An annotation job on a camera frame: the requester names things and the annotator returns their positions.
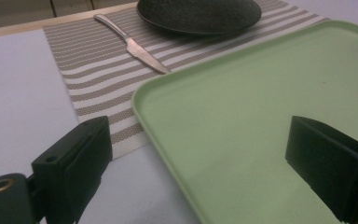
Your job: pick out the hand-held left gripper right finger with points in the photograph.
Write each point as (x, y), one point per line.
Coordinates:
(329, 168)

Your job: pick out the light green plastic tray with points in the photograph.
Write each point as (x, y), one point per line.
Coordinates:
(245, 118)

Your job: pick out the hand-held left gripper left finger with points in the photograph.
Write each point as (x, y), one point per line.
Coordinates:
(74, 168)

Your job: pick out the dark speckled round plate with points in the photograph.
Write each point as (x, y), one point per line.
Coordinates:
(199, 14)

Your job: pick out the silver table knife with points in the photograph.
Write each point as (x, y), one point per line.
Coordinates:
(136, 49)

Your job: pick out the striped woven placemat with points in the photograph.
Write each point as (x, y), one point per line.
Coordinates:
(99, 77)

